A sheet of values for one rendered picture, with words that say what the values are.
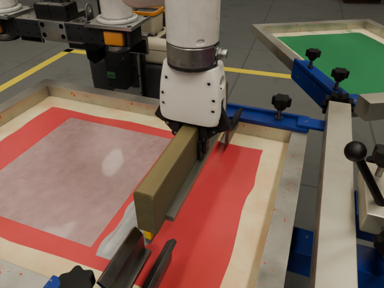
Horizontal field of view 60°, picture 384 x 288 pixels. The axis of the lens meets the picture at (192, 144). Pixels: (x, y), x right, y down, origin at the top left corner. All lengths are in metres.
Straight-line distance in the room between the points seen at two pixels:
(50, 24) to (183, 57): 0.81
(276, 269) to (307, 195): 1.64
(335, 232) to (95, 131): 0.60
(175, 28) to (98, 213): 0.36
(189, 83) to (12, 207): 0.42
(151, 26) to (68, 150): 1.00
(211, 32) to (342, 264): 0.35
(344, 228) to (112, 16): 0.84
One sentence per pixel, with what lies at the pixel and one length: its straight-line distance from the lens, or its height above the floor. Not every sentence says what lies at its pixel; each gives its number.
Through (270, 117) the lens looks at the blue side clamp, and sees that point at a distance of 0.83.
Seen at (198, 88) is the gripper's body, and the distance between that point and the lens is 0.49.
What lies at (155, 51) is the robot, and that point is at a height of 0.86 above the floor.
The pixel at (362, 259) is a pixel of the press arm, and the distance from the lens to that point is 0.67.
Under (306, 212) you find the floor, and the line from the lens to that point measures 2.04.
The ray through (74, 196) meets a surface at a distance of 0.69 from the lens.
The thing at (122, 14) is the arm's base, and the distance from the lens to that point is 1.07.
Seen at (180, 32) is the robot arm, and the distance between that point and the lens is 0.45.
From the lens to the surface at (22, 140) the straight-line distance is 0.91.
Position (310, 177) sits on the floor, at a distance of 2.28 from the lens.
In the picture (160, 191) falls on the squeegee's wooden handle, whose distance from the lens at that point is 0.44.
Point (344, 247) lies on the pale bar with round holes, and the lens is 0.51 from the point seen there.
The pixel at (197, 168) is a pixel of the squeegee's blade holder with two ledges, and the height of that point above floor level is 1.06.
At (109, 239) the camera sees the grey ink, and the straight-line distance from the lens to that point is 0.60.
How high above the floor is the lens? 1.41
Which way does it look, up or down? 35 degrees down
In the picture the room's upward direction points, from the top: straight up
